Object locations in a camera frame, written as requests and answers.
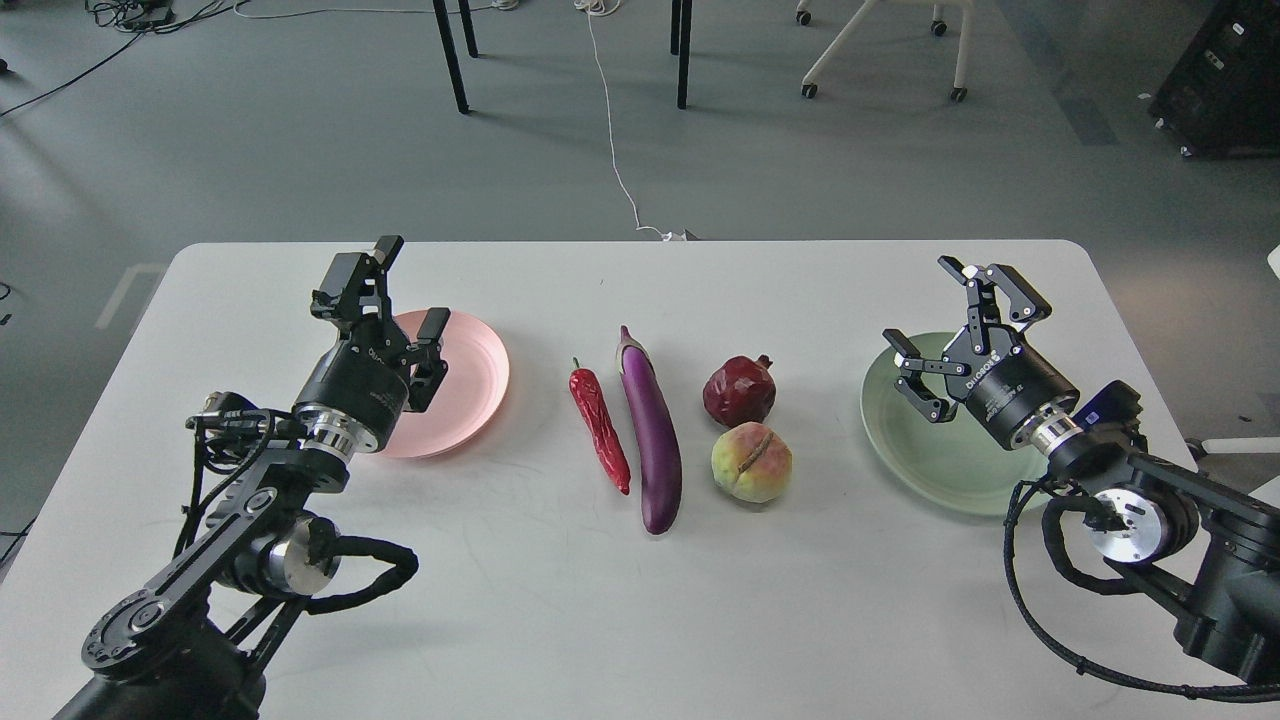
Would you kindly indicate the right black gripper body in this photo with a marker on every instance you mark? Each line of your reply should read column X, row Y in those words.
column 1007, row 386

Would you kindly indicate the dark red pomegranate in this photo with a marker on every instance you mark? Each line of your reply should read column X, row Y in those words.
column 742, row 390

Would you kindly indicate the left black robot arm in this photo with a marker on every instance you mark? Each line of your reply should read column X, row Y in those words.
column 250, row 559

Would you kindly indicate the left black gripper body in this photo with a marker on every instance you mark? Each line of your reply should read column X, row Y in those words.
column 357, row 391

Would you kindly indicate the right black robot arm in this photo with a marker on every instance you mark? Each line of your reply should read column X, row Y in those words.
column 1118, row 520

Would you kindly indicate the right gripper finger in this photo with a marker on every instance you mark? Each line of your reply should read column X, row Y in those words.
column 1001, row 302
column 912, row 366

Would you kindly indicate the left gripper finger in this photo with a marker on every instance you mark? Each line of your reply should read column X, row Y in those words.
column 354, row 291
column 424, row 354

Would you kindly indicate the light green plate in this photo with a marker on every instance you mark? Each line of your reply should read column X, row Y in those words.
column 956, row 464

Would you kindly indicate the red chili pepper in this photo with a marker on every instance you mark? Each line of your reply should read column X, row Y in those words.
column 588, row 395

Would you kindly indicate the pink plate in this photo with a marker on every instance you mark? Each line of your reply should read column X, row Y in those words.
column 471, row 393

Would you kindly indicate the white rolling chair base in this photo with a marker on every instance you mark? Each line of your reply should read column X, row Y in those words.
column 863, row 49

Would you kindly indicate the black equipment case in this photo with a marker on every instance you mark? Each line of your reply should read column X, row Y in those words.
column 1221, row 100

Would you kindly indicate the yellow green peach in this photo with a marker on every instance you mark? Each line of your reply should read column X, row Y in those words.
column 752, row 463

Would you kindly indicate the purple eggplant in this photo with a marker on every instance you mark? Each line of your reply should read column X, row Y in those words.
column 662, row 471

